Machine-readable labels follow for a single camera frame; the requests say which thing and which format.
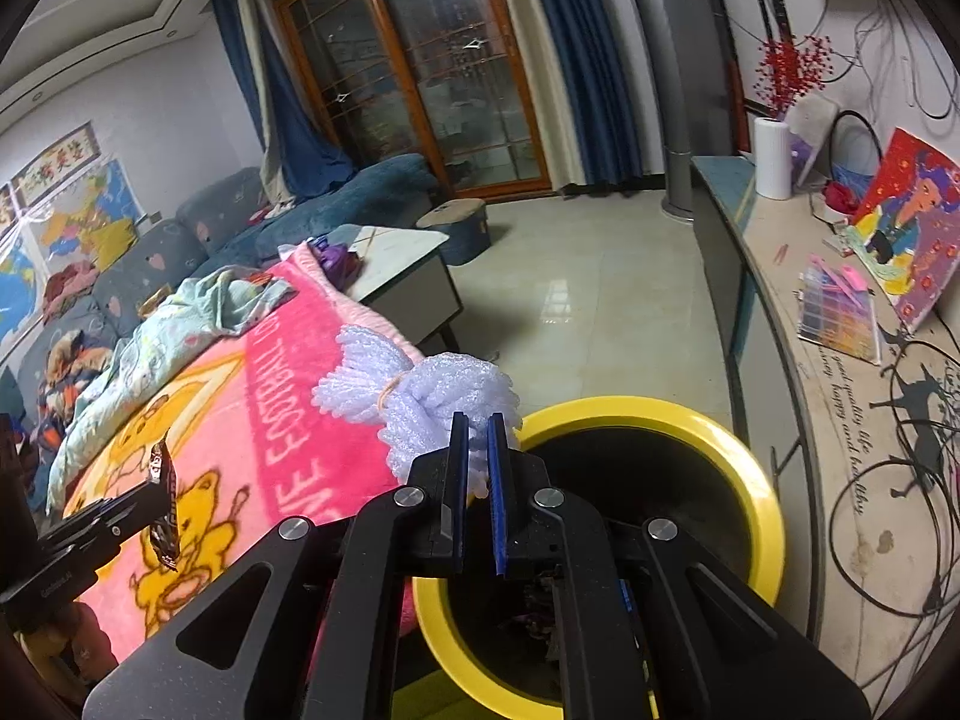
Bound white picture frame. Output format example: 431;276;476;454
784;96;839;188

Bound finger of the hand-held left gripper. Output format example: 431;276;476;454
64;484;162;541
82;511;162;563

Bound television cabinet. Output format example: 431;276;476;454
690;154;960;698

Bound colourful portrait painting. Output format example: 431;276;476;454
851;127;960;332

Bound dark snack packet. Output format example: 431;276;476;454
146;431;181;571

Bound pink printed blanket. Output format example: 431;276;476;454
64;244;428;661

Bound world map poster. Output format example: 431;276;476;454
0;244;46;350

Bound orange printed garment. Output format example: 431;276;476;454
34;326;125;451

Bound pile of pink clothes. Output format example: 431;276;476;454
41;262;102;320

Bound yellow cloth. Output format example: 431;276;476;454
79;221;140;271

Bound yellow waste bin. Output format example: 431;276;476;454
411;397;787;720

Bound white-topped coffee table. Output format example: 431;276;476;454
326;223;462;350

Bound colourful bead box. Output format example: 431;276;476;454
796;270;882;365

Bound basket with black handle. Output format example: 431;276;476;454
825;111;886;215

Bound blue curtain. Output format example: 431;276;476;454
212;0;357;200
517;0;665;185

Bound purple bag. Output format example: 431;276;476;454
311;235;365;290

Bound light blue printed quilt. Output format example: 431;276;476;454
49;266;297;511

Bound calligraphy wall poster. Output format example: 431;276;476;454
11;120;102;203

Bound person's left hand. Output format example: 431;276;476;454
15;604;121;691

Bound yellow country map poster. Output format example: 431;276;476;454
26;157;143;271

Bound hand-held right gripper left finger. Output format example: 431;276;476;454
82;411;470;720

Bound white foam net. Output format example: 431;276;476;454
311;324;522;500

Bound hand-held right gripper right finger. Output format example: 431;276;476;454
486;412;871;720

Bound blue sofa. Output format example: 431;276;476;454
0;154;440;466

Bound dark cloth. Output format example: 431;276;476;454
0;412;38;541

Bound lime green object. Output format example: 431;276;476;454
394;667;481;720

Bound black wall cables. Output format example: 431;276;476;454
810;0;960;121

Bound white vase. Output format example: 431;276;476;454
752;116;794;201

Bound wooden sliding glass door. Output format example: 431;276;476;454
274;0;552;196

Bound grey tower air conditioner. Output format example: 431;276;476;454
615;0;698;222

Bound red berry branches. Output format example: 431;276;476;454
754;34;833;121

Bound small grey footstool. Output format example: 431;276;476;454
416;199;492;265

